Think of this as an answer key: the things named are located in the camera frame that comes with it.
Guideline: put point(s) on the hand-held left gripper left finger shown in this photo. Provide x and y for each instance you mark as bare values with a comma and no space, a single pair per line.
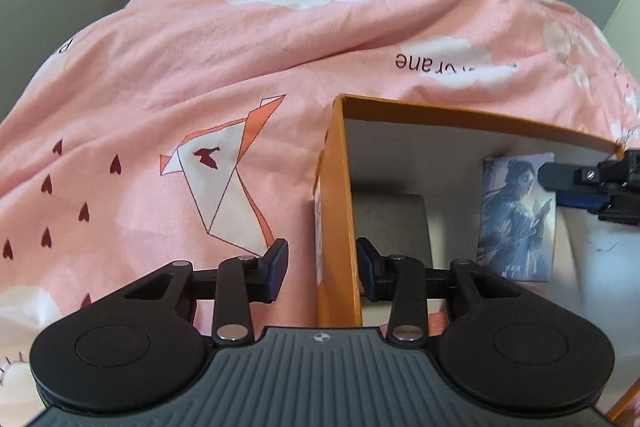
277,269

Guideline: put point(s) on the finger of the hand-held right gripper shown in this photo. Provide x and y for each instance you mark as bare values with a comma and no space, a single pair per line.
570,177
622,213

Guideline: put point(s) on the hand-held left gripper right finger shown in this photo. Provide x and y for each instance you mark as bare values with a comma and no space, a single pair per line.
366,269

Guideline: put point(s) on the grey pad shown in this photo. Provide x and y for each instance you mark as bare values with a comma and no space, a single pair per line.
390,222

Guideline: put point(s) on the art printed card box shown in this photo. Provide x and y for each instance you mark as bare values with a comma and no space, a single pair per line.
515,217

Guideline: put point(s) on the orange cardboard box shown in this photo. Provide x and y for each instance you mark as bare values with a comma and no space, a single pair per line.
335,207

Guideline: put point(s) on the pink printed blanket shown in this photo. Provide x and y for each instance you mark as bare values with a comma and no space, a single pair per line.
150,82

